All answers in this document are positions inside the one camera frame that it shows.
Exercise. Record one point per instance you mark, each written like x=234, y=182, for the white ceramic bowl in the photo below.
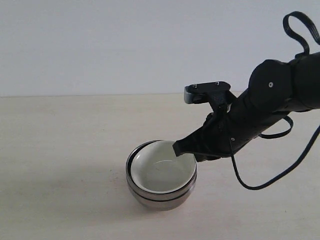
x=156, y=169

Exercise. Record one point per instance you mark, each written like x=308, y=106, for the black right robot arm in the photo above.
x=275, y=89

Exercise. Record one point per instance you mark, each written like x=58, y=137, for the patterned stainless steel bowl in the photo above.
x=134, y=153

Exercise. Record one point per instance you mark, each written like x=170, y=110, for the plain stainless steel bowl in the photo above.
x=162, y=201

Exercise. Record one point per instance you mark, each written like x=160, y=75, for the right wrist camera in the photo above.
x=217, y=94

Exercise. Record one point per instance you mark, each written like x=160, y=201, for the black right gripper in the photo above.
x=219, y=138

